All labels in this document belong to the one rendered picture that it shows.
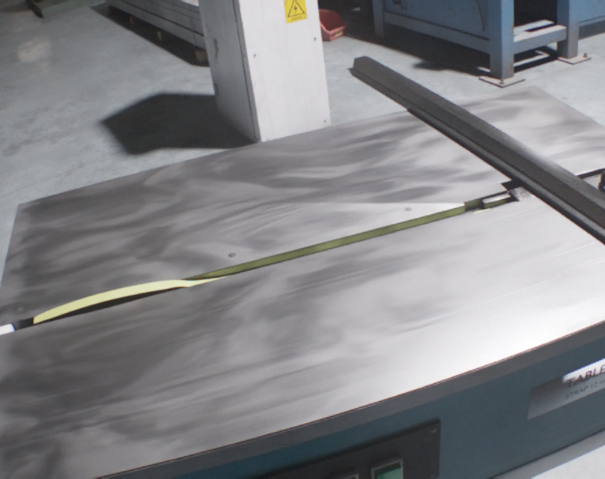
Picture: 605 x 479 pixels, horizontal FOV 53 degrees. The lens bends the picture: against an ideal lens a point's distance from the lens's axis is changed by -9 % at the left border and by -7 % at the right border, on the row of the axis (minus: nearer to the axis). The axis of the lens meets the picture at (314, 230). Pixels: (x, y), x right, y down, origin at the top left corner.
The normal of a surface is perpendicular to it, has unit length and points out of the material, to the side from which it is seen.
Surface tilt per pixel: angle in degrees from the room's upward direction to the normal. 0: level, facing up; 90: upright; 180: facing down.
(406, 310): 0
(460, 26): 90
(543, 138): 0
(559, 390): 90
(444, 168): 0
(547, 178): 75
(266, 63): 90
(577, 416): 90
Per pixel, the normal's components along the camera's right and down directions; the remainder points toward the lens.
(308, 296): -0.11, -0.84
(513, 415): 0.29, 0.49
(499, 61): -0.86, 0.36
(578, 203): -0.92, 0.07
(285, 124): 0.51, 0.41
